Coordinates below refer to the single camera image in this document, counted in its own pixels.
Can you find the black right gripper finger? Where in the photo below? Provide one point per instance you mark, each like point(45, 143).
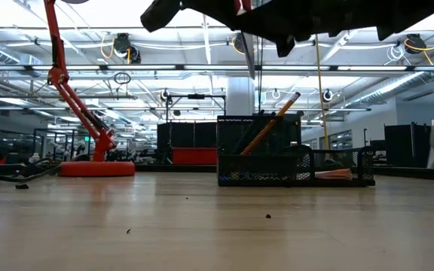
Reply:
point(258, 22)

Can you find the orange pencil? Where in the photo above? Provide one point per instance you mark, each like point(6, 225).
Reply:
point(273, 120)

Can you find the black pen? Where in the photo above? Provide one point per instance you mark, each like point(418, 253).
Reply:
point(249, 137)

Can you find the black mesh desk organizer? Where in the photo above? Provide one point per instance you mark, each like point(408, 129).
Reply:
point(262, 171)

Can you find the blue binder clip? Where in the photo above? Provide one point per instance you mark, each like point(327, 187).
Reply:
point(245, 175)

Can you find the yellow-green eraser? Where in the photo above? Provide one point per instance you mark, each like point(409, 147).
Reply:
point(233, 176)

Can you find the pink sticky note pad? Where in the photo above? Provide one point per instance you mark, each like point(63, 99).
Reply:
point(334, 174)

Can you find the black box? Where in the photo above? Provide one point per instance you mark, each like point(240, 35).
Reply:
point(292, 130)

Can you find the black cabinet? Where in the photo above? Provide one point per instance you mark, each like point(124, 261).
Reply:
point(405, 147)
point(181, 135)

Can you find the black equipment rack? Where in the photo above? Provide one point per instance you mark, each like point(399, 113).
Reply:
point(371, 150)

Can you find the red box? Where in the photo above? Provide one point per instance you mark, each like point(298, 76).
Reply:
point(194, 156)

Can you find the red desk lamp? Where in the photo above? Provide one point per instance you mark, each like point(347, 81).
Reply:
point(96, 169)

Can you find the silver ventilation duct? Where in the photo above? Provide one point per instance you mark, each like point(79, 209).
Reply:
point(390, 90)

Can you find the black aluminium table frame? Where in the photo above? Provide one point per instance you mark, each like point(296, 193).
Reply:
point(409, 174)

